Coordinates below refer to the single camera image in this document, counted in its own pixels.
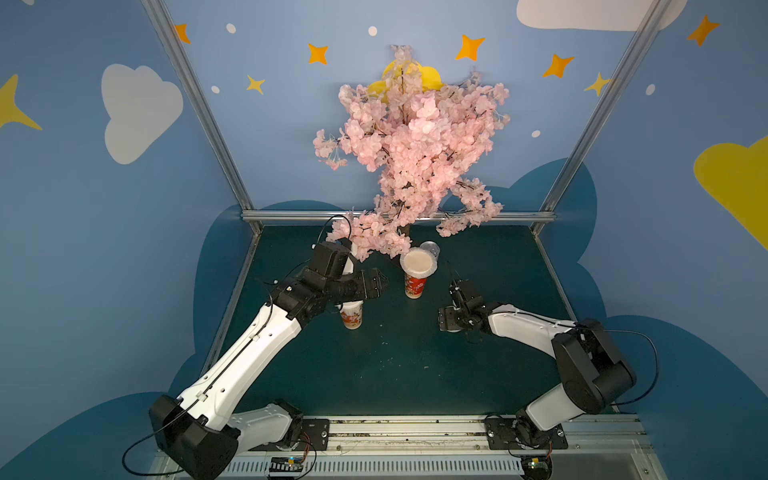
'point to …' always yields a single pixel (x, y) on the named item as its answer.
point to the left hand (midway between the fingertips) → (375, 279)
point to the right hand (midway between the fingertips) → (457, 313)
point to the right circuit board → (537, 467)
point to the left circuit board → (286, 464)
